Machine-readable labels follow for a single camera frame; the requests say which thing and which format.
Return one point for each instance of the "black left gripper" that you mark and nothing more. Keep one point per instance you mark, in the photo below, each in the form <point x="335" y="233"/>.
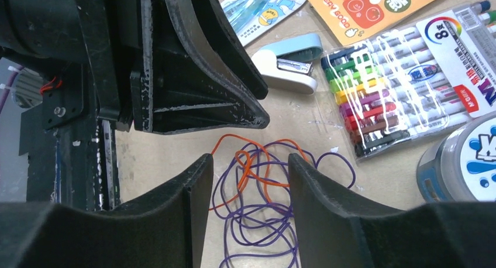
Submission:
<point x="84" y="49"/>

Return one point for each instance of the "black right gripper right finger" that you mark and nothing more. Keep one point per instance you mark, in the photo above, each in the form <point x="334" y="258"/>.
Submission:
<point x="337" y="227"/>

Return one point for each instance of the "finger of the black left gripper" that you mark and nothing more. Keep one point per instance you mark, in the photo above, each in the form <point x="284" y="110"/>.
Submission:
<point x="180" y="84"/>
<point x="224" y="41"/>

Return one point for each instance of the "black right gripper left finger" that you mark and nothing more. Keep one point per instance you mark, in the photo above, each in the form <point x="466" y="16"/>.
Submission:
<point x="165" y="227"/>

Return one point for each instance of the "blue white tape package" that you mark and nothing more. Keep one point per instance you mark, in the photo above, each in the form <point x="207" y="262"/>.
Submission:
<point x="252" y="18"/>

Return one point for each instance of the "light blue white stapler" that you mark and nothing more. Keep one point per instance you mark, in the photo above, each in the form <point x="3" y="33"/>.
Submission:
<point x="287" y="64"/>

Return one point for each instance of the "orange spiral notebook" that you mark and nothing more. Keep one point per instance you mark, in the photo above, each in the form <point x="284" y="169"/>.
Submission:
<point x="351" y="21"/>

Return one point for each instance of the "round blue white tub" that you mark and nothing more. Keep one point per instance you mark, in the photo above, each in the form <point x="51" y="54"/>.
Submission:
<point x="461" y="167"/>

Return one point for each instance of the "pack of coloured markers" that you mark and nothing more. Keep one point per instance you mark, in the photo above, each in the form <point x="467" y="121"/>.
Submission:
<point x="413" y="82"/>

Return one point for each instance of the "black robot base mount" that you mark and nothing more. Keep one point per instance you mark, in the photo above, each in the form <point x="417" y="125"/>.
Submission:
<point x="71" y="153"/>

